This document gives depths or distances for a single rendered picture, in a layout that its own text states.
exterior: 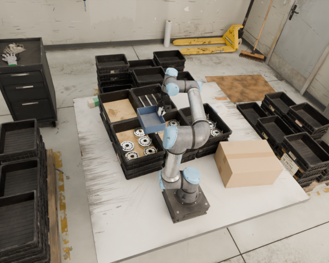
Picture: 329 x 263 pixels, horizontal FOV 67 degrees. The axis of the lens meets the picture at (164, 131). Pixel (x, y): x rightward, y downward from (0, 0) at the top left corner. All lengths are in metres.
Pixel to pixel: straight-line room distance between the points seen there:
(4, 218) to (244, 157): 1.79
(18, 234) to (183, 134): 1.38
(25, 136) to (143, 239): 1.53
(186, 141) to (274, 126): 2.14
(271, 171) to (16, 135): 2.23
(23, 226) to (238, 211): 1.51
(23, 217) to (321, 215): 2.80
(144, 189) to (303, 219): 1.80
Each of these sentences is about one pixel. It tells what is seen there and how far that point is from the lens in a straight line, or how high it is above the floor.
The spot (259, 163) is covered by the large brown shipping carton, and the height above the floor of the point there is 0.90.
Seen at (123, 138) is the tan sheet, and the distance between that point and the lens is 2.00.
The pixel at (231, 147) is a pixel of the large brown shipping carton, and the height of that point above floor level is 0.90.
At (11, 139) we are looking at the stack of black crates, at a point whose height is 0.49.
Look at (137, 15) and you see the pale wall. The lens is 4.99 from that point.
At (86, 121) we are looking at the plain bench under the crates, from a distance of 2.36.
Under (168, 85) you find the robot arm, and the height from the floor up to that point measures 1.45.
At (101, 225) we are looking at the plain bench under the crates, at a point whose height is 0.70.
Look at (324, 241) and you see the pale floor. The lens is 3.06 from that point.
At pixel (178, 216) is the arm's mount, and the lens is 1.70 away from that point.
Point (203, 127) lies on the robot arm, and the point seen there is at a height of 1.44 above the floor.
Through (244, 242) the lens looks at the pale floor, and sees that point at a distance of 2.65.
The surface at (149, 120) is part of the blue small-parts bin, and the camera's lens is 1.80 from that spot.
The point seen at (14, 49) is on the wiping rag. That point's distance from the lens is 3.21.
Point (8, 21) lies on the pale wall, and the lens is 4.91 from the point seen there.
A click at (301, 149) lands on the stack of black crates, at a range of 2.95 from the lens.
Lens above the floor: 2.29
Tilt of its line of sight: 45 degrees down
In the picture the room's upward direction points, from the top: 8 degrees clockwise
